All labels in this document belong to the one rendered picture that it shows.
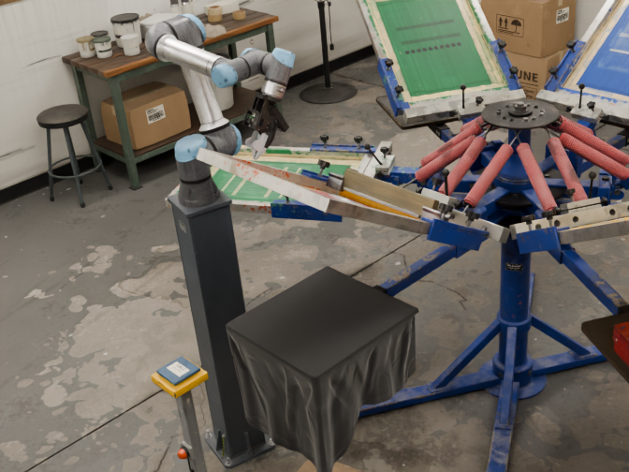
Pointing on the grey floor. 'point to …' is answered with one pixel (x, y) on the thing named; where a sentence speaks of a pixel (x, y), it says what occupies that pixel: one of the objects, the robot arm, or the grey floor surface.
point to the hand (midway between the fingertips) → (256, 155)
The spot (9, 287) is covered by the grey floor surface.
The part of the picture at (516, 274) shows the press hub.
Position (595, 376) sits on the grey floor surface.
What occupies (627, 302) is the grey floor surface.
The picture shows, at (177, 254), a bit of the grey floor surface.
